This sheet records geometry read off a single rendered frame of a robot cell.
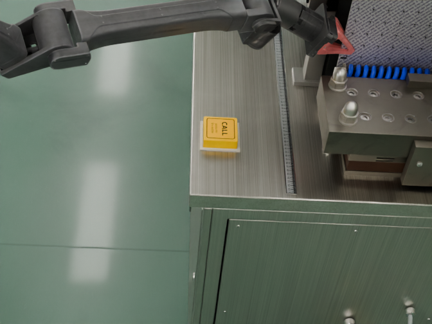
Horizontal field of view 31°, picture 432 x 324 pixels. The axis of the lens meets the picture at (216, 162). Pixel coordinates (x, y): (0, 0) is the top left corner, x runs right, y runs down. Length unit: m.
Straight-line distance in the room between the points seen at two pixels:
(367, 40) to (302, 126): 0.23
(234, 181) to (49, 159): 1.35
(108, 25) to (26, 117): 1.64
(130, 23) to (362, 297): 0.85
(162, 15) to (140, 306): 1.23
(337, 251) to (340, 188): 0.17
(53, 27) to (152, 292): 1.28
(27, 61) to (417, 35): 0.76
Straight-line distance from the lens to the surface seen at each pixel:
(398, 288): 1.84
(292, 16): 1.54
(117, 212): 2.65
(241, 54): 1.84
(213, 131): 1.61
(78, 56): 1.34
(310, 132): 1.68
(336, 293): 1.83
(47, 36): 1.34
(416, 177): 1.60
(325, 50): 1.60
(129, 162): 2.80
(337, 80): 1.58
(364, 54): 1.64
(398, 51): 1.65
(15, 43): 1.34
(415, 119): 1.58
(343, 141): 1.53
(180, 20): 1.41
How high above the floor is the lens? 2.07
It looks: 47 degrees down
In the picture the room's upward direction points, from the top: 6 degrees clockwise
